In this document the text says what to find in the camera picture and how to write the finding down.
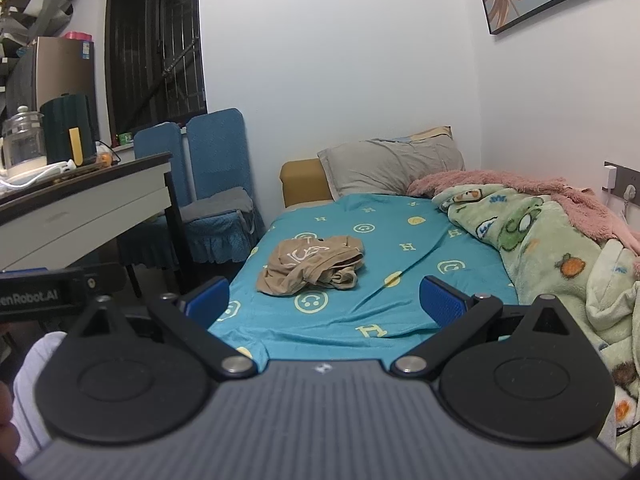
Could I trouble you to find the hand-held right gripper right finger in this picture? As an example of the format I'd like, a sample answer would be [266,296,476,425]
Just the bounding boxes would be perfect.
[390,275,573,380]

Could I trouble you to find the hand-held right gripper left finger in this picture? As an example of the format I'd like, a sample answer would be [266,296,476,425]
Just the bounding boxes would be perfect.
[67,276,258,380]

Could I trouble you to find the tan printed shirt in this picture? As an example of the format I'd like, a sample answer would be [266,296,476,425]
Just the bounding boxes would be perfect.
[256,235,366,295]

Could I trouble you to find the white desk with dark top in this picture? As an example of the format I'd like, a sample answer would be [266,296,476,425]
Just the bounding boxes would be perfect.
[0,151,195,297]

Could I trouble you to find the teal patterned bed sheet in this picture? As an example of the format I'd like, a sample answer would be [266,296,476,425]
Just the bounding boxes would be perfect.
[207,192,521,363]

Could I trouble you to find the grey chair cushion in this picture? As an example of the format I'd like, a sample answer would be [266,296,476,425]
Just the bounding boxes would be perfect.
[179,187,257,224]

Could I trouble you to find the green cartoon print blanket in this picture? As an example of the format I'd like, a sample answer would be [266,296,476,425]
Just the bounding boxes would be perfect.
[432,183,640,461]

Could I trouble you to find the white power strip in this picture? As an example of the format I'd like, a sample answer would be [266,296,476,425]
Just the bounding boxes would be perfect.
[0,159,77,187]

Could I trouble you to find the grey pillow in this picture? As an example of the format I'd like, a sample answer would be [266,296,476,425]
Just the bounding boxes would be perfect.
[317,137,466,200]

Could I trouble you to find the yellow-brown bed head cushion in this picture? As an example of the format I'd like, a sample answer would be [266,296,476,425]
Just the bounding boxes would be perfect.
[279,158,334,208]

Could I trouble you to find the glass jar with lid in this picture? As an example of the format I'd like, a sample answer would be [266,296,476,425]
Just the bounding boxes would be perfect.
[1,105,49,172]

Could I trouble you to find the dark green ribbed container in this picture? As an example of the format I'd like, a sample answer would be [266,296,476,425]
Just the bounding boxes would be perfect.
[40,92,97,166]

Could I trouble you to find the yellow and blue pillow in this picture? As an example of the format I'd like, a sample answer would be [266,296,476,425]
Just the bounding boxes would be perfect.
[390,126,453,144]

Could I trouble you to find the pink fuzzy blanket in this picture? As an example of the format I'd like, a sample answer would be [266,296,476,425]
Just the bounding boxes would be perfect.
[407,170,640,257]

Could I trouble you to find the bronze refrigerator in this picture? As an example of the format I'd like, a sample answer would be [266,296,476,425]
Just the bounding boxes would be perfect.
[5,36,99,153]

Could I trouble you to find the dark barred window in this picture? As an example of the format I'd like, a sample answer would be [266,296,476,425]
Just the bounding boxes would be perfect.
[99,0,209,134]

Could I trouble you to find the grey wall socket panel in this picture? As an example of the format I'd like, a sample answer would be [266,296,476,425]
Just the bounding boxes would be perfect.
[603,161,640,202]

